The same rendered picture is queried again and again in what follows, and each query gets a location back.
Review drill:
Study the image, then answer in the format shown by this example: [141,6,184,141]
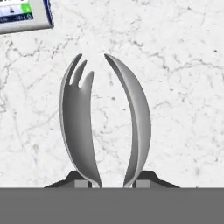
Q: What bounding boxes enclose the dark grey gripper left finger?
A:
[44,170,93,189]

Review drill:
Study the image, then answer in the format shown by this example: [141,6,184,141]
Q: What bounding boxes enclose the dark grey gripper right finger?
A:
[132,170,180,189]

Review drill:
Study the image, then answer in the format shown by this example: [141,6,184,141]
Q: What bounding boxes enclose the white box with blue edge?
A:
[0,0,55,36]

